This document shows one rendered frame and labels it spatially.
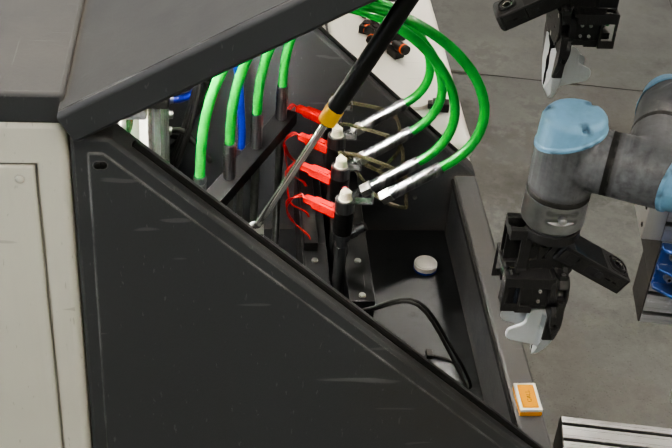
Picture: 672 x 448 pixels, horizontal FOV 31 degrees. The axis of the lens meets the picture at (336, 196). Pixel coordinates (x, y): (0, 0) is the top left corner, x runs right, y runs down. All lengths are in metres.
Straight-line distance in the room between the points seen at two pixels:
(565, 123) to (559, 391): 1.78
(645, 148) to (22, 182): 0.67
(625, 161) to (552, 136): 0.08
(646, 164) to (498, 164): 2.46
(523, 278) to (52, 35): 0.61
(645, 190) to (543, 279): 0.18
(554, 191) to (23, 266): 0.59
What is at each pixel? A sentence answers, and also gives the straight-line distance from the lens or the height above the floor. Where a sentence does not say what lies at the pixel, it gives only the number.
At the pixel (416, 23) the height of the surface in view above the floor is 1.40.
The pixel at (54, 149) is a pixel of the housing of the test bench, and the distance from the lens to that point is 1.19.
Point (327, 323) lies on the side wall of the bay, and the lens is 1.33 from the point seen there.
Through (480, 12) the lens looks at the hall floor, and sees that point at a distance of 4.69.
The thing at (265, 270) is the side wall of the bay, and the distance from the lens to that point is 1.28.
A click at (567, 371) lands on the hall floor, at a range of 3.12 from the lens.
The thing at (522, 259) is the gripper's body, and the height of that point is 1.21.
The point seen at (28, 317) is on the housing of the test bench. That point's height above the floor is 1.22.
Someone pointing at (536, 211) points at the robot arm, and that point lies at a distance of 1.40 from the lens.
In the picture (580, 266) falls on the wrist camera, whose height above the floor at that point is 1.20.
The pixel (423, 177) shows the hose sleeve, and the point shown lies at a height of 1.17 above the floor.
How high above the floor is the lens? 2.10
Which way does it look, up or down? 36 degrees down
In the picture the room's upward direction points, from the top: 5 degrees clockwise
